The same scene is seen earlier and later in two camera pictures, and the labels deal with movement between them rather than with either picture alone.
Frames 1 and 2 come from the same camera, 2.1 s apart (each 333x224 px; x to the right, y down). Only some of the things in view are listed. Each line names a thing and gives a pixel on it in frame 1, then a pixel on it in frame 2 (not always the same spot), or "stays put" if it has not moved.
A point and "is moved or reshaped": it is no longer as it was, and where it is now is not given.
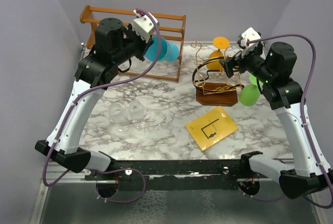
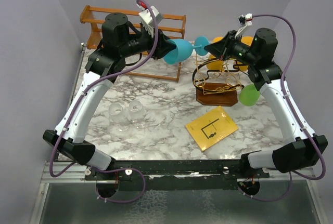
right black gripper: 229,64 → 218,49
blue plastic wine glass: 168,52 is moved or reshaped
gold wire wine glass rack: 213,84 stays put
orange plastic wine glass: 219,42 stays put
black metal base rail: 176,175 stays put
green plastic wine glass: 249,94 stays put
